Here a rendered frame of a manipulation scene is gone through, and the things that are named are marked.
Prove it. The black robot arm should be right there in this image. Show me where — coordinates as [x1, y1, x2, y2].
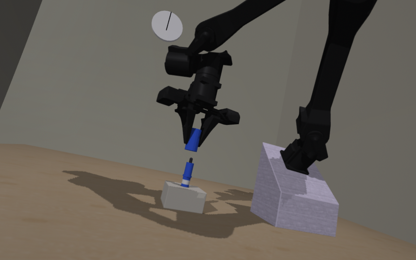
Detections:
[165, 0, 377, 175]

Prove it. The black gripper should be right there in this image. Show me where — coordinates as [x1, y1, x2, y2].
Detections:
[157, 73, 240, 147]

